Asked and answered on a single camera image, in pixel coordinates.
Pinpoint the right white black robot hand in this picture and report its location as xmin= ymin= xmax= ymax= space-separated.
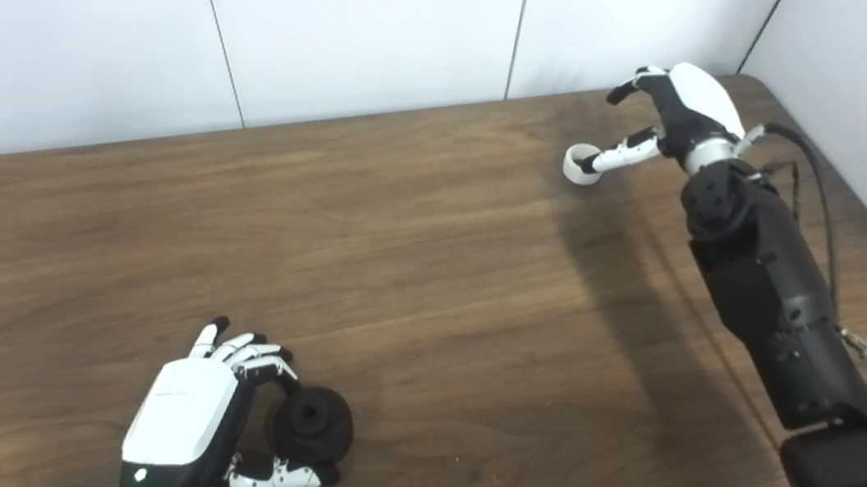
xmin=581 ymin=51 xmax=753 ymax=192

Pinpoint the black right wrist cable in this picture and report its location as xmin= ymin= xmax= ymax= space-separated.
xmin=715 ymin=118 xmax=866 ymax=328

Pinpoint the silver metal plug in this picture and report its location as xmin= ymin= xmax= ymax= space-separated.
xmin=837 ymin=327 xmax=867 ymax=364

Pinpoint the white ring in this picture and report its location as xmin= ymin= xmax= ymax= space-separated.
xmin=561 ymin=140 xmax=608 ymax=189

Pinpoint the round black part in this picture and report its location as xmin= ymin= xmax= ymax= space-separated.
xmin=261 ymin=380 xmax=360 ymax=470

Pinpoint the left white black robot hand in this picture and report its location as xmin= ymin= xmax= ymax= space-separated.
xmin=117 ymin=306 xmax=359 ymax=487

